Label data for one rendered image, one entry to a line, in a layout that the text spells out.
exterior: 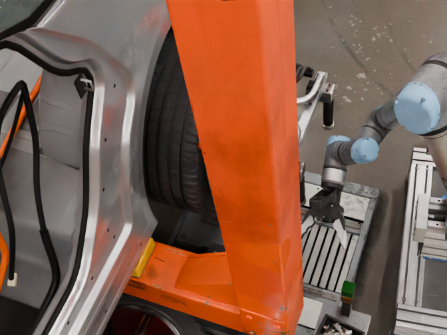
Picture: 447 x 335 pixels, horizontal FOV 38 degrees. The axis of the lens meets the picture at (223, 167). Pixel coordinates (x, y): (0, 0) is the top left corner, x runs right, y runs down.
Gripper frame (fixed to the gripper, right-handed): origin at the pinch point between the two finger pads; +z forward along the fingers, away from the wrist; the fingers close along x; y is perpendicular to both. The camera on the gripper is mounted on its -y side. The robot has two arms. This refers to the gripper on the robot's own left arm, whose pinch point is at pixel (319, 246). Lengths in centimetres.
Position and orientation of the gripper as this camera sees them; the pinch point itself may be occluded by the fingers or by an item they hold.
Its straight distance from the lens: 199.6
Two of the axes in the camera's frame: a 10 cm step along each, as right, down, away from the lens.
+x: -8.9, -0.8, 4.6
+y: 4.2, 2.7, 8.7
